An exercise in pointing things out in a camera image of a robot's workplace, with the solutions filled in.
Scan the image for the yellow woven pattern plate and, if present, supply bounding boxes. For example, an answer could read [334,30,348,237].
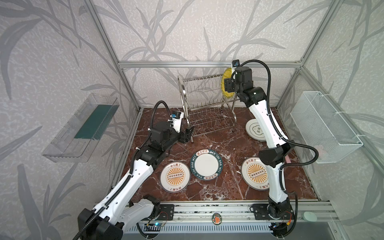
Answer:
[221,68,235,100]

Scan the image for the white plate dark green rim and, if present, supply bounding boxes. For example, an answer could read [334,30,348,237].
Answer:
[190,149,224,181]

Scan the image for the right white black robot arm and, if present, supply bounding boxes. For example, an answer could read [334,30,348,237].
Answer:
[224,60,319,219]

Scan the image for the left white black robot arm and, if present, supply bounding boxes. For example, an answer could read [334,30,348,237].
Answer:
[74,101,194,240]

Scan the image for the steel two-tier dish rack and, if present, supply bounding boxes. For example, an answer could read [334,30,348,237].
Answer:
[178,68,237,141]

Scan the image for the left orange sunburst plate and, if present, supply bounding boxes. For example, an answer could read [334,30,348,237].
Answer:
[160,162,191,193]

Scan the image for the orange sunburst plate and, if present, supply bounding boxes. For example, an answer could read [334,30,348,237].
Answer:
[241,157,270,191]
[160,162,191,193]

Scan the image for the white plate thin teal rim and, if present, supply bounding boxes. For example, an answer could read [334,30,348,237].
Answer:
[246,119,266,142]

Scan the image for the right orange sunburst plate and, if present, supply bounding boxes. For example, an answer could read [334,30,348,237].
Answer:
[241,157,270,191]

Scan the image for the round orange sticker badge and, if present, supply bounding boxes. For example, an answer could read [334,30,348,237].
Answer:
[212,213,223,226]

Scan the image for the purple pink spatula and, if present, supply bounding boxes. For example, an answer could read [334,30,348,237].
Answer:
[285,155,292,164]

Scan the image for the pale green round puck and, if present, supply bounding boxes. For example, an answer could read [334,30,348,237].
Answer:
[302,211,318,223]

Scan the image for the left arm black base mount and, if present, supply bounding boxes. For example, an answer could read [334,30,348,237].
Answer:
[147,204,175,221]

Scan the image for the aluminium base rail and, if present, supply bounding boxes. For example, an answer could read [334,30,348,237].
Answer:
[123,200,340,235]

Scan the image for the clear plastic wall tray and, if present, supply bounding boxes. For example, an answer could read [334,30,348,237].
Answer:
[42,94,120,163]

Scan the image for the white wire mesh basket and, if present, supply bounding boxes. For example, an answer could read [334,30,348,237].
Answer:
[291,91,363,164]

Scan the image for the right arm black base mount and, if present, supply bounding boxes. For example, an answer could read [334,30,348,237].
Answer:
[249,204,295,221]

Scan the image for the aluminium cage frame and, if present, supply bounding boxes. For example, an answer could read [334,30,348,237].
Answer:
[84,1,384,172]

